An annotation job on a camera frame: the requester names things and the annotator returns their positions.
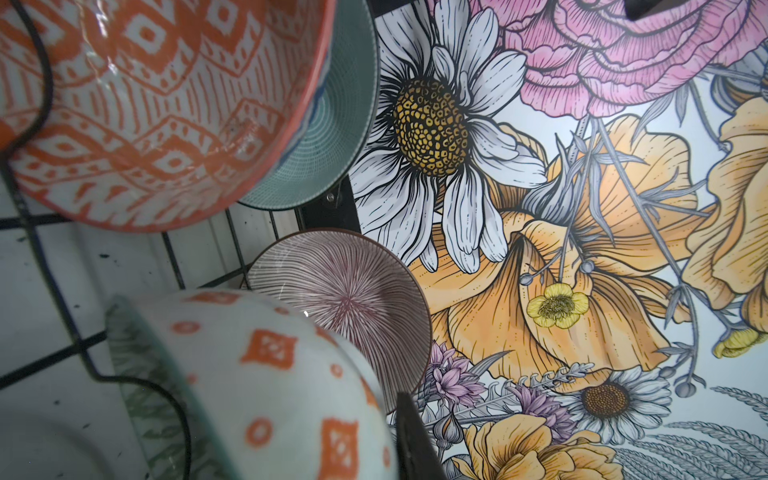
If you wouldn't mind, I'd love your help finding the black wire dish rack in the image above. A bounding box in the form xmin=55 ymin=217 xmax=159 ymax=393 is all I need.
xmin=0 ymin=0 xmax=421 ymax=480

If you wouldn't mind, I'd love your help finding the pink striped bowl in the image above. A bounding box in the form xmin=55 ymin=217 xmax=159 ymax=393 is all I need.
xmin=241 ymin=229 xmax=432 ymax=413

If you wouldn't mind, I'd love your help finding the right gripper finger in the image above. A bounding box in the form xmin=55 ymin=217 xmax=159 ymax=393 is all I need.
xmin=395 ymin=392 xmax=446 ymax=480

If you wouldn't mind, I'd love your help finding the orange patterned bowl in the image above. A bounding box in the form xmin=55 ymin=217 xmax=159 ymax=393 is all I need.
xmin=1 ymin=0 xmax=338 ymax=233

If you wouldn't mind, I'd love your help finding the mint green bowl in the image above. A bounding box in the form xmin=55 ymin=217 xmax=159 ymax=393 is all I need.
xmin=239 ymin=1 xmax=380 ymax=211

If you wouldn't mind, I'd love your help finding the grey green patterned bowl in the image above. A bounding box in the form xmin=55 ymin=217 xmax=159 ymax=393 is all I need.
xmin=105 ymin=289 xmax=399 ymax=479

